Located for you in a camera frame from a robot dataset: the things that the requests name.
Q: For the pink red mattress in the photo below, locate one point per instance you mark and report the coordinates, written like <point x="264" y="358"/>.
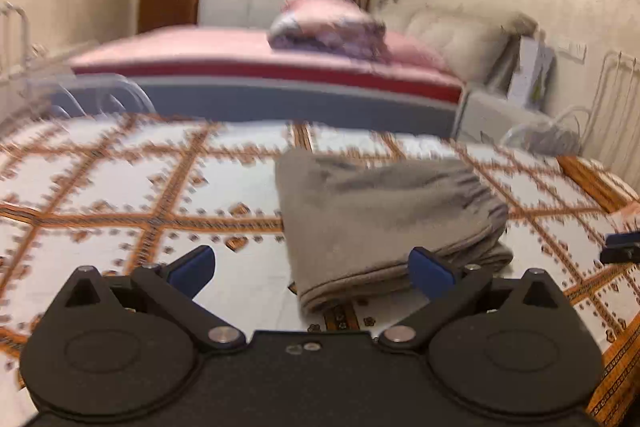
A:
<point x="200" y="52"/>

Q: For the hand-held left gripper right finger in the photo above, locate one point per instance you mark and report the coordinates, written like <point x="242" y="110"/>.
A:
<point x="430" y="272"/>

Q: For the white nightstand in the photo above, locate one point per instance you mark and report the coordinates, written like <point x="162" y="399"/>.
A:
<point x="490" y="117"/>

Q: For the white wall socket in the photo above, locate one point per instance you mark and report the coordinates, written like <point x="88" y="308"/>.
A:
<point x="570" y="48"/>

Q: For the grey bed frame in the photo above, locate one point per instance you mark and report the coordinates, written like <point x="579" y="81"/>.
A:
<point x="300" y="102"/>

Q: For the white metal rail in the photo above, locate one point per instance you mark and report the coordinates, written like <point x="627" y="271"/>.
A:
<point x="15" y="37"/>

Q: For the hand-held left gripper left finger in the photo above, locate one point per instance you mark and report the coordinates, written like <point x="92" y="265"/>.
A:
<point x="192" y="266"/>

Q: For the grey towel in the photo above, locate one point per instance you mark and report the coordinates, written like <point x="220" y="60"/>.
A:
<point x="380" y="217"/>

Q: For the white box on nightstand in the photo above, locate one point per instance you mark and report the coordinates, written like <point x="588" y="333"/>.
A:
<point x="531" y="72"/>

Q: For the white metal rack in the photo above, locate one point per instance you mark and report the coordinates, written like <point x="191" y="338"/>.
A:
<point x="617" y="107"/>

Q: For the pink purple folded quilt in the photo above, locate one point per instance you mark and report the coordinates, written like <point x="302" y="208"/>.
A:
<point x="325" y="27"/>

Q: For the clear plastic bag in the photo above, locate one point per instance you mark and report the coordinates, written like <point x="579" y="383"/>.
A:
<point x="550" y="134"/>

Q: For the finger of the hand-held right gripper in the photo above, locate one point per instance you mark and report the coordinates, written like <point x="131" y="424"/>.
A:
<point x="622" y="249"/>

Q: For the white orange patterned bed sheet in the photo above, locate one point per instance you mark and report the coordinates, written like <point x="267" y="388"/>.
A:
<point x="125" y="187"/>

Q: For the cream padded headboard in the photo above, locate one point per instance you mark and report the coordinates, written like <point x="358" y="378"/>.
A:
<point x="460" y="37"/>

